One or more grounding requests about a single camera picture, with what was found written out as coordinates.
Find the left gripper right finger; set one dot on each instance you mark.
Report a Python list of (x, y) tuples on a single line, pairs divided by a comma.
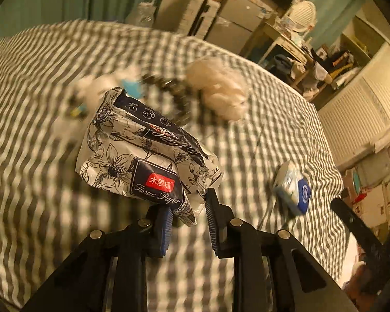
[(272, 271)]

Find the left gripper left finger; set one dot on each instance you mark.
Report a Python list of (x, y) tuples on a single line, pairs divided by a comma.
[(107, 272)]

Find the floral tissue paper pack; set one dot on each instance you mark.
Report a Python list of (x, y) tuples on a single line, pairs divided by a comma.
[(131, 150)]

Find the blue white small box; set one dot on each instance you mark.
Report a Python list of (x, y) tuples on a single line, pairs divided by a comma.
[(293, 188)]

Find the cream fluffy plush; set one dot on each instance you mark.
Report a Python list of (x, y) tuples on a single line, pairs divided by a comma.
[(223, 89)]

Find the white round fan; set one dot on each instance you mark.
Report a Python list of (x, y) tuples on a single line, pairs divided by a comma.
[(303, 16)]

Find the grey mini fridge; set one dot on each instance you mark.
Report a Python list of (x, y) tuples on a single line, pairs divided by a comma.
[(236, 21)]

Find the clear water jug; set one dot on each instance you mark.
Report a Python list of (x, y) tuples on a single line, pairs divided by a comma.
[(143, 15)]

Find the white drawer cabinet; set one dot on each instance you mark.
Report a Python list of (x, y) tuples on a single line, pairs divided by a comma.
[(197, 17)]

